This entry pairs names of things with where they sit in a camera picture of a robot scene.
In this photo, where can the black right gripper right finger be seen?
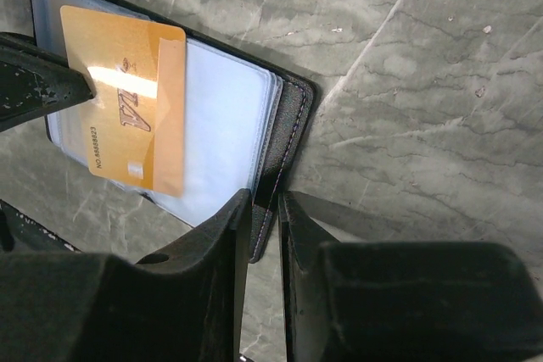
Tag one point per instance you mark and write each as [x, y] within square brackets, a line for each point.
[402, 301]

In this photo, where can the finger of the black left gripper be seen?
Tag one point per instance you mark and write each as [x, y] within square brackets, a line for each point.
[35, 82]

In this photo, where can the gold credit card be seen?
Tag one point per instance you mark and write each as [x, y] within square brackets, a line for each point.
[134, 125]

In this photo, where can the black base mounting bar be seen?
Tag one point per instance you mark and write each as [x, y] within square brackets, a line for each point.
[20, 233]

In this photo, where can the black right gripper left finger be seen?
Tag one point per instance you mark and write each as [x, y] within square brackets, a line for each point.
[183, 302]

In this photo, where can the black card holder wallet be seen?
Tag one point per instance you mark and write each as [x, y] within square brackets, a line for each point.
[246, 121]

